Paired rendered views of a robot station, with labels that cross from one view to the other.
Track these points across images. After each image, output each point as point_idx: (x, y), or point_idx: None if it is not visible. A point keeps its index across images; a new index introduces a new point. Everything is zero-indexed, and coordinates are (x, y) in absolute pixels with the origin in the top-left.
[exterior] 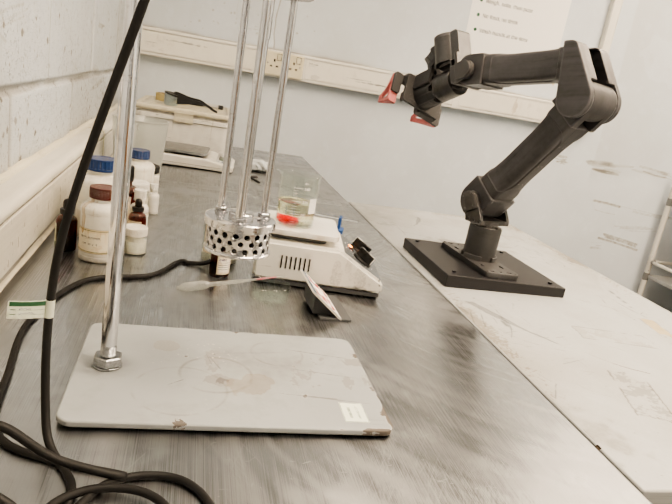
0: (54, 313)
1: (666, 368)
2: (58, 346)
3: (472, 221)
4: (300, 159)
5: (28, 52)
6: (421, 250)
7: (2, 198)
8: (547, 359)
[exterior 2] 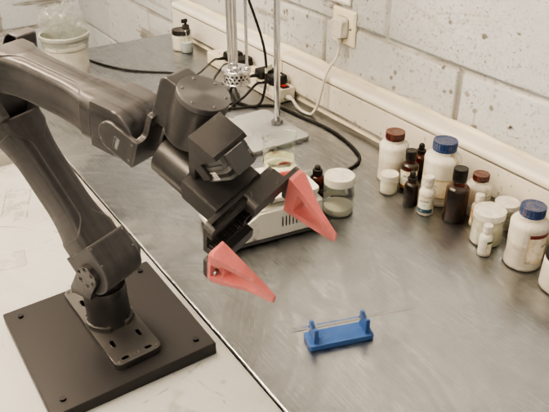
0: (336, 140)
1: None
2: (307, 129)
3: None
4: None
5: (497, 55)
6: (183, 308)
7: (394, 104)
8: None
